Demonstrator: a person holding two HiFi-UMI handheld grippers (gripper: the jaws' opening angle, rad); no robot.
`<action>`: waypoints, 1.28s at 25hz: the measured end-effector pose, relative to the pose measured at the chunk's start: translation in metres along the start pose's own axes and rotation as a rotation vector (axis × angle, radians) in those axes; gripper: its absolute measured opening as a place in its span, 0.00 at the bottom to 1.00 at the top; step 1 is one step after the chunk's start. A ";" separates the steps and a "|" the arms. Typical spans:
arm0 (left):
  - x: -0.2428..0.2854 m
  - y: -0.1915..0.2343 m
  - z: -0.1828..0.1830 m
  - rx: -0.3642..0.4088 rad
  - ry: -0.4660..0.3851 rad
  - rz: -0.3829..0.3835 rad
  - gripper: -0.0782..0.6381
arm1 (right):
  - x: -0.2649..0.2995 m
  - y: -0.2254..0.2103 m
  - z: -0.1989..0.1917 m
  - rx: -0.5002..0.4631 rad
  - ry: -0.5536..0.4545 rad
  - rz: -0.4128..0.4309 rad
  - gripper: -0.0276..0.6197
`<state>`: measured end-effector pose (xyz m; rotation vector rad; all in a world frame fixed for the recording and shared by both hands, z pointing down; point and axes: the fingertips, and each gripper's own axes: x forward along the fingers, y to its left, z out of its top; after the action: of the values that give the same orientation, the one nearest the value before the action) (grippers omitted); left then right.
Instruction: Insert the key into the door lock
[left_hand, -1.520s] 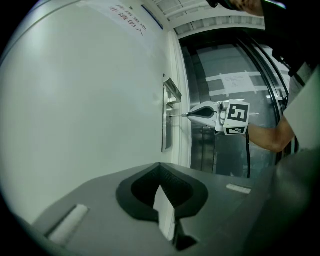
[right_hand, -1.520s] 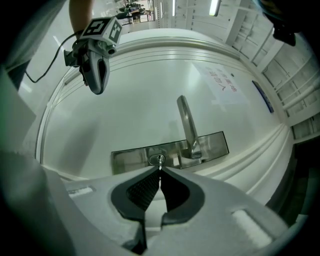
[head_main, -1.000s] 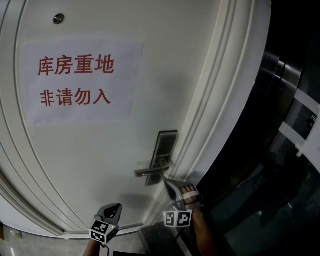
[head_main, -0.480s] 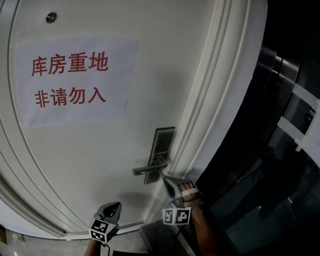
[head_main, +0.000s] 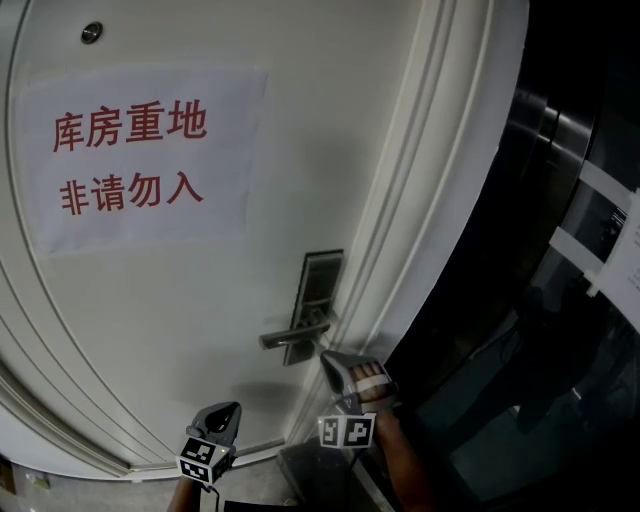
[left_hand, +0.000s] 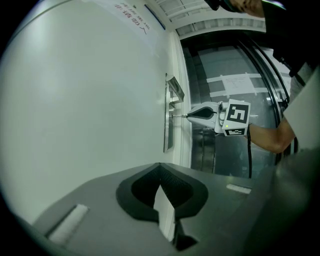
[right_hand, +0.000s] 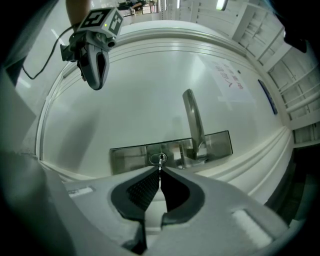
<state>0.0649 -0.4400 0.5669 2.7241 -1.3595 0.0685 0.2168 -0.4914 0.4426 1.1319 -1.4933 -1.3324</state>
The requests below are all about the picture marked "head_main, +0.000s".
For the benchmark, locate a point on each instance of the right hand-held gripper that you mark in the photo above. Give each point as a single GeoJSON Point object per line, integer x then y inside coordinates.
{"type": "Point", "coordinates": [350, 430]}

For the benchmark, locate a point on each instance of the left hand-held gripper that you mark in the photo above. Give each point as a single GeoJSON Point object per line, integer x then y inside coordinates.
{"type": "Point", "coordinates": [202, 457]}

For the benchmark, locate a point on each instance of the white door with handle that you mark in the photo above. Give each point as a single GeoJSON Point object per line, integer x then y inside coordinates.
{"type": "Point", "coordinates": [150, 325]}

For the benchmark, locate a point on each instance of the person's right forearm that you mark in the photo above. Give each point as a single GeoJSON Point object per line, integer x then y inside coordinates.
{"type": "Point", "coordinates": [400, 465]}

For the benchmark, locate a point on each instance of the person's left forearm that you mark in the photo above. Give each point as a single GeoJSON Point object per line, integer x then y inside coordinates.
{"type": "Point", "coordinates": [182, 500]}

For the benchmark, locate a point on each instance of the black-framed glass double door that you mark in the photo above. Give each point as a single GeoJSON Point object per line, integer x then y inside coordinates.
{"type": "Point", "coordinates": [500, 400]}

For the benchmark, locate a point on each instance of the small round door peephole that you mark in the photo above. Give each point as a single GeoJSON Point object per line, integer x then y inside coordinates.
{"type": "Point", "coordinates": [92, 32]}

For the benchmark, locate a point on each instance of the person's right hand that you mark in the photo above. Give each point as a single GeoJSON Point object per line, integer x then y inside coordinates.
{"type": "Point", "coordinates": [365, 372]}

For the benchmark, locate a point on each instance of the white notice with red characters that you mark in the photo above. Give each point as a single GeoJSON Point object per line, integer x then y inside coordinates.
{"type": "Point", "coordinates": [225, 100]}

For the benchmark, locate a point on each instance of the taped white paper notice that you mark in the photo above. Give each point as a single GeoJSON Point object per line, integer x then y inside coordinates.
{"type": "Point", "coordinates": [622, 250]}

